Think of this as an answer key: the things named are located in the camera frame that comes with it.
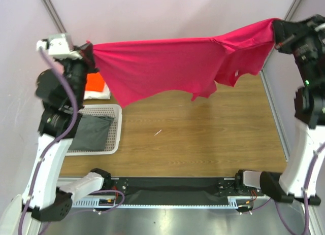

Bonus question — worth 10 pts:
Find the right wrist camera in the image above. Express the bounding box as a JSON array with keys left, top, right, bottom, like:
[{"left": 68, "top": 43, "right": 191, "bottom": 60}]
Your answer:
[{"left": 314, "top": 23, "right": 325, "bottom": 32}]

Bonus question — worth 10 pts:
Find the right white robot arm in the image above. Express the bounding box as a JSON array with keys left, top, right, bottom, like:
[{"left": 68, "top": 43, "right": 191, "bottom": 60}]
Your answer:
[{"left": 234, "top": 14, "right": 324, "bottom": 206}]

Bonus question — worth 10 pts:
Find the orange folded t shirt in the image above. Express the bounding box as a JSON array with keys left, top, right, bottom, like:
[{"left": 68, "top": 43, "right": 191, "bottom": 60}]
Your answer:
[{"left": 85, "top": 73, "right": 105, "bottom": 92}]

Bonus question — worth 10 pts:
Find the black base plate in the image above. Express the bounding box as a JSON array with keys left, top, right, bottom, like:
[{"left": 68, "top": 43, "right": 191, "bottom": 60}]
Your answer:
[{"left": 107, "top": 177, "right": 262, "bottom": 202}]

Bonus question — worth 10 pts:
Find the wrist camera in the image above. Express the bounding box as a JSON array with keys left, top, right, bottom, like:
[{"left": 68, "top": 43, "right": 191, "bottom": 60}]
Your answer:
[
  {"left": 314, "top": 23, "right": 325, "bottom": 32},
  {"left": 36, "top": 33, "right": 82, "bottom": 60}
]

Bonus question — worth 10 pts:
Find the white cable duct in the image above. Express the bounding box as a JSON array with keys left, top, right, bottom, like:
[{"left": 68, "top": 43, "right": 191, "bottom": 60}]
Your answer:
[{"left": 72, "top": 196, "right": 254, "bottom": 213}]

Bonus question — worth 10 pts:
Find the white plastic basket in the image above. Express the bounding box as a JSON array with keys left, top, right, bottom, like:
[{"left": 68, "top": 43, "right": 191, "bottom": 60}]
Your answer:
[{"left": 66, "top": 104, "right": 122, "bottom": 156}]

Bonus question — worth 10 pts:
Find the white folded t shirt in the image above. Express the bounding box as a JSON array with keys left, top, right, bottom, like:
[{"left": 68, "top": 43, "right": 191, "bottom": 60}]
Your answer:
[{"left": 84, "top": 84, "right": 111, "bottom": 100}]

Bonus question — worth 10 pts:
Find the grey t shirt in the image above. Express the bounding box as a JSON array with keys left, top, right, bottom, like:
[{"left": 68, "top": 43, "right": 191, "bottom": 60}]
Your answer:
[{"left": 69, "top": 115, "right": 114, "bottom": 151}]

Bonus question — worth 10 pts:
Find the pink t shirt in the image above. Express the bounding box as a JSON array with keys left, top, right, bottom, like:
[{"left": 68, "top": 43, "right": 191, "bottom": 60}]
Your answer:
[{"left": 93, "top": 19, "right": 275, "bottom": 107}]

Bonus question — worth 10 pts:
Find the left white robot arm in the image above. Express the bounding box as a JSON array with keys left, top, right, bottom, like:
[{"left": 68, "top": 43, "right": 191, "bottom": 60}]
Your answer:
[{"left": 22, "top": 40, "right": 113, "bottom": 222}]

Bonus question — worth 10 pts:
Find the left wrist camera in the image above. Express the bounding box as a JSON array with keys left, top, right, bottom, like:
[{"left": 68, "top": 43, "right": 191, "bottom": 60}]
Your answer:
[{"left": 36, "top": 33, "right": 82, "bottom": 60}]

